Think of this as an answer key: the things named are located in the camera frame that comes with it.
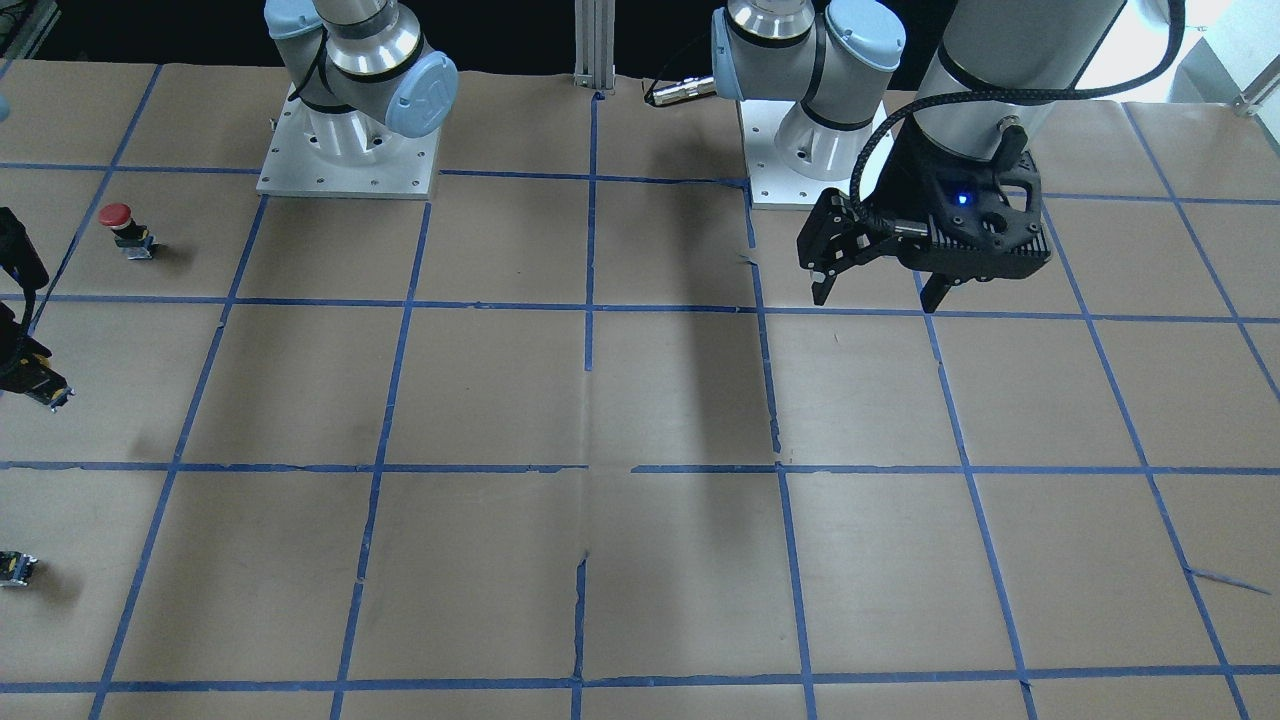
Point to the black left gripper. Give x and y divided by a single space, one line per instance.
908 178

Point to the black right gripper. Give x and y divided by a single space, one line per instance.
22 362

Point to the yellow push button switch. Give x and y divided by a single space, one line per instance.
52 391

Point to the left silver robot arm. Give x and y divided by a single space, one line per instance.
1017 59

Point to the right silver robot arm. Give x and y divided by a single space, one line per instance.
369 93

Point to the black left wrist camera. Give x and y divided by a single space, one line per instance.
984 216

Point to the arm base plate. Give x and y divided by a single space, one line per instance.
791 159
345 156

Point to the red push button switch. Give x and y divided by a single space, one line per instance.
134 240

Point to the green push button switch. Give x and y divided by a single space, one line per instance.
17 568

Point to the aluminium frame post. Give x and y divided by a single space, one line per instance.
595 23

